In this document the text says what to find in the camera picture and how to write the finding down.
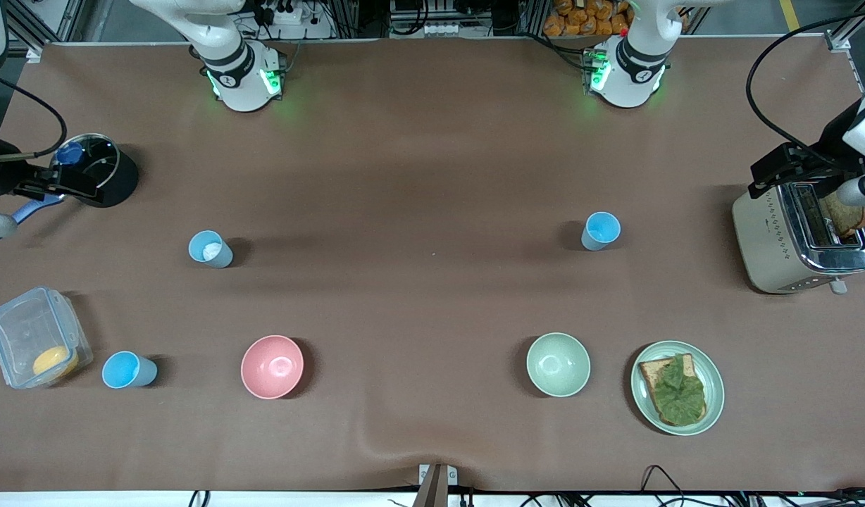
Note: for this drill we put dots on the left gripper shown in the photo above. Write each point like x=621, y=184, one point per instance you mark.
x=835, y=139

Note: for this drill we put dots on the white paper ball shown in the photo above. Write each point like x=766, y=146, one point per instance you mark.
x=212, y=249

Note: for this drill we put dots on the light blue plastic cup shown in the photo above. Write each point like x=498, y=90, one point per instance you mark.
x=225, y=258
x=122, y=370
x=601, y=229

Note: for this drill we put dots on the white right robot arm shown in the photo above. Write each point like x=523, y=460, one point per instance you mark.
x=239, y=77

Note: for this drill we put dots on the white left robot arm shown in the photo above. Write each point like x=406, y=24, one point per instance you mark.
x=630, y=77

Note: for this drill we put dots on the beige chrome toaster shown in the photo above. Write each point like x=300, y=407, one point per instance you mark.
x=763, y=239

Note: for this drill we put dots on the brown bread slice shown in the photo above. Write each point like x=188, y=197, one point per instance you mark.
x=844, y=218

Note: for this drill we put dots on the clear plastic lidded container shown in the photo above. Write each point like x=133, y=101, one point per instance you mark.
x=24, y=331

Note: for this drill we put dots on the yellow round fruit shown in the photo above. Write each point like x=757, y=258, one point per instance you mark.
x=52, y=361

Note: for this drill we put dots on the pale green plate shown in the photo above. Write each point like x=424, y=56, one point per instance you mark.
x=715, y=384

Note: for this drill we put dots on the brown toast slice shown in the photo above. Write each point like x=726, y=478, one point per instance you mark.
x=647, y=371

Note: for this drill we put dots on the green lettuce leaf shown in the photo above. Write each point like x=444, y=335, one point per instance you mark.
x=679, y=394

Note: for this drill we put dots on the bag of orange packets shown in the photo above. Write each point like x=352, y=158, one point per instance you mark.
x=587, y=21

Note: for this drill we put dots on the pink bowl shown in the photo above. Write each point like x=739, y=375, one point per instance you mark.
x=272, y=366

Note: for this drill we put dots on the pale green bowl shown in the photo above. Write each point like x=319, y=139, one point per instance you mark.
x=558, y=364

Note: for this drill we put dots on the white power strip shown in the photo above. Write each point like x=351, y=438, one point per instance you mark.
x=288, y=15
x=443, y=30

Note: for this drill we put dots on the brown table cloth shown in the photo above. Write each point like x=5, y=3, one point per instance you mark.
x=404, y=176

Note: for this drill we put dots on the aluminium frame profile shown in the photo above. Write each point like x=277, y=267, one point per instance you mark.
x=38, y=21
x=841, y=39

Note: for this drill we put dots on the grey metal camera bracket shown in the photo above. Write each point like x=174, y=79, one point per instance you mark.
x=436, y=486

